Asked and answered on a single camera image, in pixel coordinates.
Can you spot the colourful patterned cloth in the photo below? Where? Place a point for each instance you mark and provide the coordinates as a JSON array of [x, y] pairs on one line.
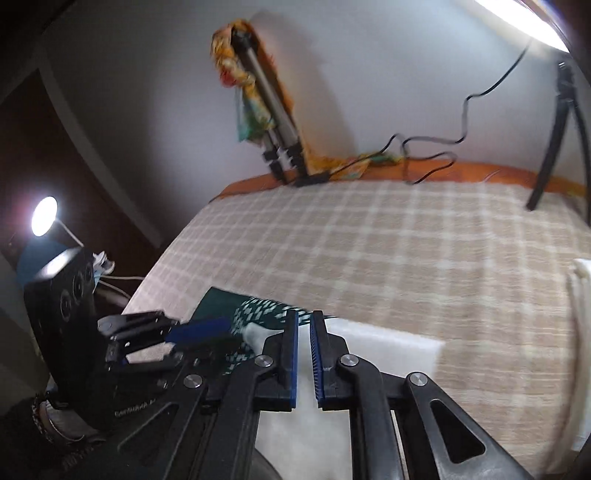
[[226, 60]]

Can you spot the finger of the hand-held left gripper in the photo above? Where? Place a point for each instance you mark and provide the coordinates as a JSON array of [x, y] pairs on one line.
[[198, 330], [152, 357]]

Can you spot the folded silver tripod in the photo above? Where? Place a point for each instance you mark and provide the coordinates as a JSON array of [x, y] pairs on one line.
[[265, 87]]

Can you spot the white clip desk lamp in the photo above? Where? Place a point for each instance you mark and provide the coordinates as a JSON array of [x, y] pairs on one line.
[[44, 214]]

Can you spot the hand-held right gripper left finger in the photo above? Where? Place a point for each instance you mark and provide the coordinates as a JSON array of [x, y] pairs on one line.
[[290, 360]]

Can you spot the folded white shirt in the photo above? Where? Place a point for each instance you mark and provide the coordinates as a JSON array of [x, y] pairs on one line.
[[582, 277]]

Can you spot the cream green tree print t-shirt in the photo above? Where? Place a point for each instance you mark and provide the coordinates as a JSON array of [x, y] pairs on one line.
[[383, 346]]

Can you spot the small black tripod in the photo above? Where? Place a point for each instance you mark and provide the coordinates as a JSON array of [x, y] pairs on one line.
[[551, 138]]

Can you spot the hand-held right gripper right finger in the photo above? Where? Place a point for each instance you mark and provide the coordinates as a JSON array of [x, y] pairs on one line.
[[317, 360]]

